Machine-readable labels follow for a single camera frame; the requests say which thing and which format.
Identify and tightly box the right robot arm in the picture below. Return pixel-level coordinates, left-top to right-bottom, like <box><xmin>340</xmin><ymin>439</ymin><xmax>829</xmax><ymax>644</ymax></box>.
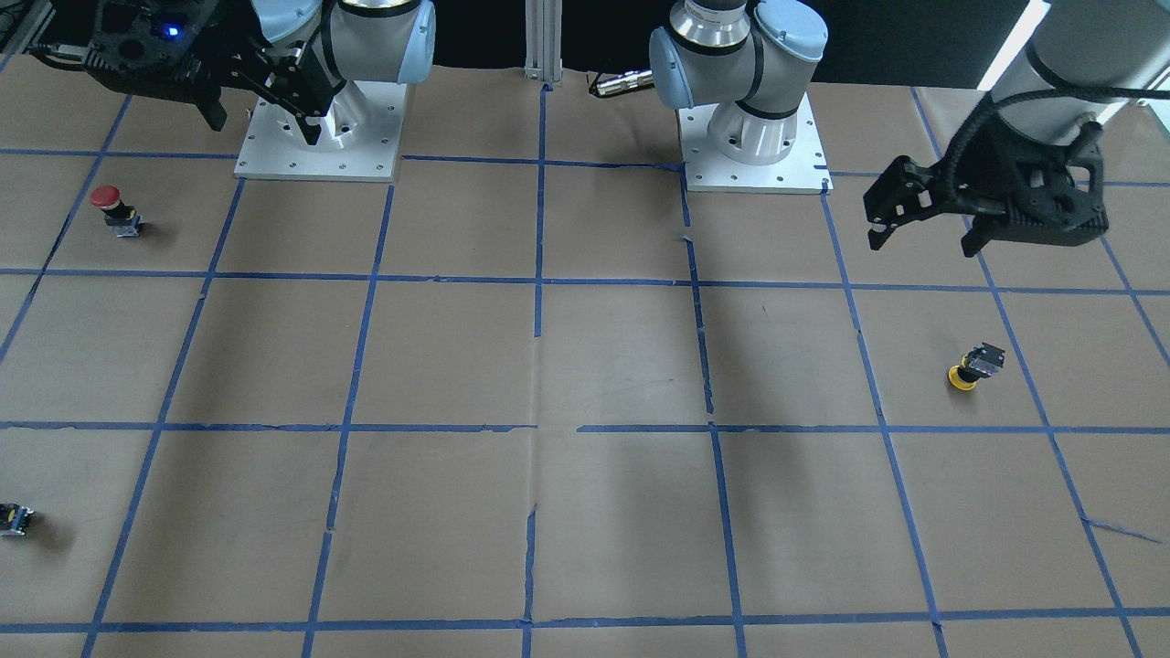
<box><xmin>35</xmin><ymin>1</ymin><xmax>436</xmax><ymax>145</ymax></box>

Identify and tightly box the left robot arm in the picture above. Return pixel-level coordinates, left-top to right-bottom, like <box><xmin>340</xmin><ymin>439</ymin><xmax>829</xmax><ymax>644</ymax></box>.
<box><xmin>649</xmin><ymin>1</ymin><xmax>1166</xmax><ymax>258</ymax></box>

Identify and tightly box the aluminium frame post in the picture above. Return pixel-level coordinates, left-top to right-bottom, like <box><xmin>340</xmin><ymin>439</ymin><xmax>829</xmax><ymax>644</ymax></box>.
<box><xmin>524</xmin><ymin>0</ymin><xmax>563</xmax><ymax>87</ymax></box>

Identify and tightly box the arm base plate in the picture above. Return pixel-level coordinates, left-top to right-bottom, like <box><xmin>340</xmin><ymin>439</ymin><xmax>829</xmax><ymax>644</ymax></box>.
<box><xmin>676</xmin><ymin>92</ymin><xmax>835</xmax><ymax>196</ymax></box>
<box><xmin>234</xmin><ymin>80</ymin><xmax>412</xmax><ymax>183</ymax></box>

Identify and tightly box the red push button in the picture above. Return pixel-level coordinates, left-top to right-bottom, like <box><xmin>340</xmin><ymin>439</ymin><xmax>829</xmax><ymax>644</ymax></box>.
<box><xmin>89</xmin><ymin>185</ymin><xmax>142</xmax><ymax>238</ymax></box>

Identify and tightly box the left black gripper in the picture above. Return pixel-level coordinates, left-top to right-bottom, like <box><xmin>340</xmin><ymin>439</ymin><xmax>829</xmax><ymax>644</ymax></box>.
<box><xmin>862</xmin><ymin>123</ymin><xmax>1109</xmax><ymax>259</ymax></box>

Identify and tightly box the yellow push button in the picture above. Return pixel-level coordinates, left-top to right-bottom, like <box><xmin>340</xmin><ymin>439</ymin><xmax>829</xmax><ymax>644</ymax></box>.
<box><xmin>947</xmin><ymin>342</ymin><xmax>1005</xmax><ymax>392</ymax></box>

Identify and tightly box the small black switch block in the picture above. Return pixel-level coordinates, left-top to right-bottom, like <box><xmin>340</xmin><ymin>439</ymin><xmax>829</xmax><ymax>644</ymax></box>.
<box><xmin>0</xmin><ymin>503</ymin><xmax>37</xmax><ymax>537</ymax></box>

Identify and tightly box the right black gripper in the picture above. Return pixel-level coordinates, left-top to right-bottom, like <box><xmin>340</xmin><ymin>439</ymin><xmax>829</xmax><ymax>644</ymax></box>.
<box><xmin>55</xmin><ymin>1</ymin><xmax>344</xmax><ymax>146</ymax></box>

